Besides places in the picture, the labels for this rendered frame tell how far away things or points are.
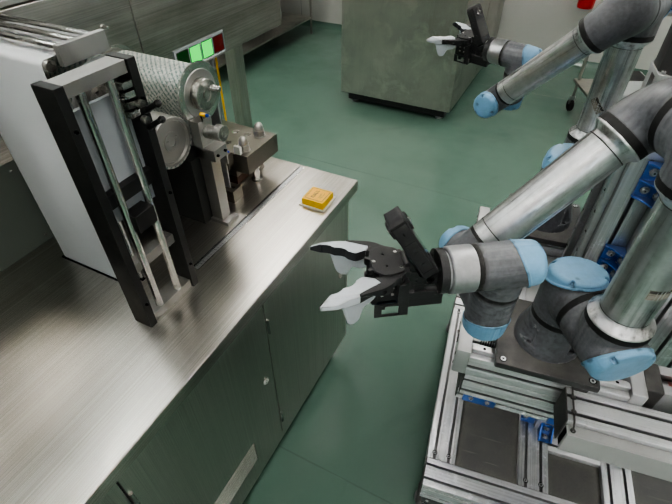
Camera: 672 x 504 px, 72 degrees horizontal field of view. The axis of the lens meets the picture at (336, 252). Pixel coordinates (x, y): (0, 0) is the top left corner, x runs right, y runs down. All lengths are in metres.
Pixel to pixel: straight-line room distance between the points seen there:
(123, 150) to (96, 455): 0.55
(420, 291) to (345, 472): 1.22
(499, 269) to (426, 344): 1.48
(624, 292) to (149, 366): 0.90
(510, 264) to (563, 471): 1.14
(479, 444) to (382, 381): 0.51
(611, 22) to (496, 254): 0.76
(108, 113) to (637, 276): 0.93
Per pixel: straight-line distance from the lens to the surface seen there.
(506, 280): 0.73
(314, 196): 1.37
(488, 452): 1.73
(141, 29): 1.55
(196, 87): 1.19
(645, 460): 1.27
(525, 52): 1.58
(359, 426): 1.93
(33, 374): 1.15
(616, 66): 1.49
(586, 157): 0.85
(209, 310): 1.11
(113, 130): 0.93
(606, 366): 0.98
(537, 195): 0.85
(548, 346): 1.16
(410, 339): 2.18
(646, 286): 0.90
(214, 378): 1.15
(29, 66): 0.99
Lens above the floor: 1.71
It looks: 42 degrees down
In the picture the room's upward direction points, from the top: straight up
